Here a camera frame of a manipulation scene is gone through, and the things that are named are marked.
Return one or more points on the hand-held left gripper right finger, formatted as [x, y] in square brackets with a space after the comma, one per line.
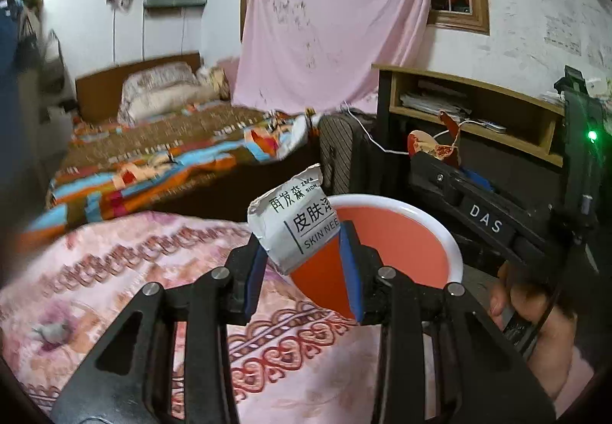
[351, 275]

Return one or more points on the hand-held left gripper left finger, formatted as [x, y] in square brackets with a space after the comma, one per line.
[253, 285]

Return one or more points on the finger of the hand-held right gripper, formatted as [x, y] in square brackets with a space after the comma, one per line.
[478, 179]
[437, 177]

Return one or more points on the orange bin white rim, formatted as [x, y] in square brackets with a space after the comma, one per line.
[406, 252]

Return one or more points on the white packet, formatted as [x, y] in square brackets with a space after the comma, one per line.
[291, 232]

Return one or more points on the person's right forearm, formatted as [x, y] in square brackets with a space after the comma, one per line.
[581, 376]

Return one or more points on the person's right hand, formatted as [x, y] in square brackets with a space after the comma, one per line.
[550, 342]

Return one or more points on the white phone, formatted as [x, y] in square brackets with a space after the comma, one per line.
[488, 126]

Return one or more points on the wooden desk shelf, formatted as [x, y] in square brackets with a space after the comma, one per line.
[516, 118]

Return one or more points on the stack of papers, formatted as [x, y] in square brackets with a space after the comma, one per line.
[430, 101]

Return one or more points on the patterned suitcase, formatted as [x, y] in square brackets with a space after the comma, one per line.
[346, 151]

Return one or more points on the pink printed blanket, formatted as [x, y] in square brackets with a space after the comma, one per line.
[119, 261]

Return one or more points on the bed with colourful blanket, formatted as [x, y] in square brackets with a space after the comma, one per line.
[167, 146]

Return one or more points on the pink sheet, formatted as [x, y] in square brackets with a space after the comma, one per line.
[325, 22]

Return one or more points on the grey crumpled wrapper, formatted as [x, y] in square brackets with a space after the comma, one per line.
[51, 333]

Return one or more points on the cream pillow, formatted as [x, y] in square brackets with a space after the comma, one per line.
[210, 82]

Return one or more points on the floral pillow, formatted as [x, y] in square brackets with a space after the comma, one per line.
[153, 82]

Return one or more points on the white nightstand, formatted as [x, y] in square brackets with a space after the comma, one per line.
[62, 127]

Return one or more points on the wooden headboard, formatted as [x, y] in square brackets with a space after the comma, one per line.
[95, 89]

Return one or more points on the blue wardrobe cover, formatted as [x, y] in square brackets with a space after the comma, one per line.
[9, 118]

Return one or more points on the grey handbag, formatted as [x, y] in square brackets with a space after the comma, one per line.
[52, 63]

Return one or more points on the black handbag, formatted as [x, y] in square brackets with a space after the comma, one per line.
[27, 43]

